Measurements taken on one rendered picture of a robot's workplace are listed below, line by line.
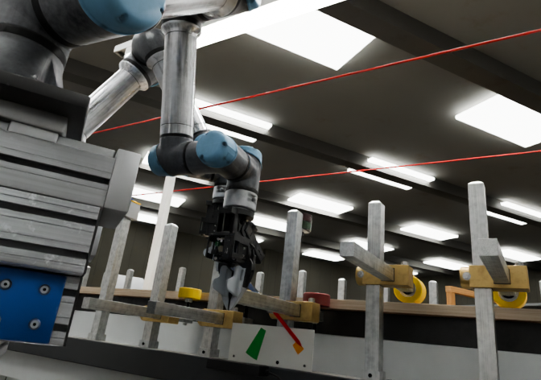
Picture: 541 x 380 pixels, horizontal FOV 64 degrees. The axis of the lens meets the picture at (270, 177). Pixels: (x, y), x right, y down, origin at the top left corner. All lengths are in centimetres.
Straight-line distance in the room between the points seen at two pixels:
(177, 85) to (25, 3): 38
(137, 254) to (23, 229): 1182
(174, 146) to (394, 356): 83
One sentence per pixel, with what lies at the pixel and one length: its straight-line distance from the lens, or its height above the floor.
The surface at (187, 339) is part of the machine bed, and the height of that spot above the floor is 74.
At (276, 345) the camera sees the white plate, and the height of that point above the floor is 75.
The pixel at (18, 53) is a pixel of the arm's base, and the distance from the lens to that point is 71.
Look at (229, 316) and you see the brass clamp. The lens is 133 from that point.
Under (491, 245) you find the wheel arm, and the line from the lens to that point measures 82.
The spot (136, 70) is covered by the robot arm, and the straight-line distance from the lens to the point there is 144.
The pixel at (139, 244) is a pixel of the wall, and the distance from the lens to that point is 1248.
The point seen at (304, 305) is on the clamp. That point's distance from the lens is 120.
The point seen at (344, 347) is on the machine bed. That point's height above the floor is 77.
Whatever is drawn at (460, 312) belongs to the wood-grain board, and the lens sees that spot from 127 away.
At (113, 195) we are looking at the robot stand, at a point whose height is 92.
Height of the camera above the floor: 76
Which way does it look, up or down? 21 degrees up
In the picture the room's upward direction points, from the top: 7 degrees clockwise
